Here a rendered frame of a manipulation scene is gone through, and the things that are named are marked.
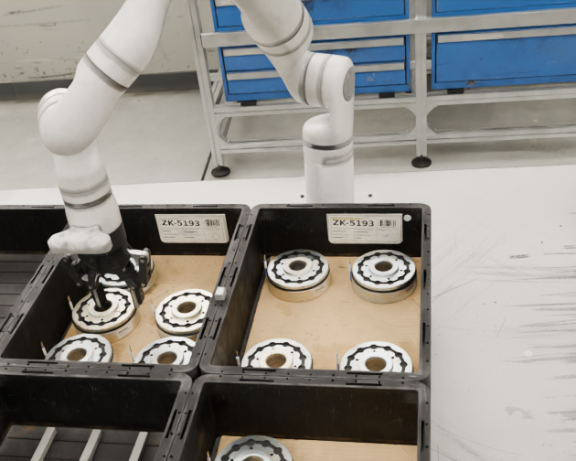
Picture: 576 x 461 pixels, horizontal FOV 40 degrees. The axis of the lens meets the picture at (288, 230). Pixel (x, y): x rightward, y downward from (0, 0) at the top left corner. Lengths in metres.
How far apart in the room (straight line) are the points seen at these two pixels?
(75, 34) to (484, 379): 3.22
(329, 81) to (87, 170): 0.45
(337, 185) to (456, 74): 1.68
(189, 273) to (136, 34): 0.48
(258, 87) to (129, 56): 2.08
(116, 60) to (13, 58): 3.30
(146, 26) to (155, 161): 2.46
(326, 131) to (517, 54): 1.77
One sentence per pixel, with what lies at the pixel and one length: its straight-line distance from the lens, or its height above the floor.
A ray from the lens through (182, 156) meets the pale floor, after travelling 3.49.
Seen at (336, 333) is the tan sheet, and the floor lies 0.83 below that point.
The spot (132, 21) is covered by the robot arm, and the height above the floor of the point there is 1.32.
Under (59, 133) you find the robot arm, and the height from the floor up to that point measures 1.20.
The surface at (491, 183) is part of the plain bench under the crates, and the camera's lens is 1.80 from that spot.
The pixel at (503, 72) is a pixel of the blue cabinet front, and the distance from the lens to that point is 3.10.
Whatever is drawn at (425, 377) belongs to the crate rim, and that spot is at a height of 0.93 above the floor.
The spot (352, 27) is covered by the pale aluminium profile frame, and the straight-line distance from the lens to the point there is 2.95.
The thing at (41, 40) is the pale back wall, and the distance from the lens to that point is 4.24.
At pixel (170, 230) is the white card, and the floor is 0.88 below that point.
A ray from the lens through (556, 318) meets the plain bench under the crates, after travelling 1.45.
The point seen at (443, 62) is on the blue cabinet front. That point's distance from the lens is 3.06.
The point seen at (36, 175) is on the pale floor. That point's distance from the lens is 3.63.
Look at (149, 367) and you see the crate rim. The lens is 1.07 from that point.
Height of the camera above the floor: 1.65
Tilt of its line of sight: 35 degrees down
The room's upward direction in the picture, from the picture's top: 7 degrees counter-clockwise
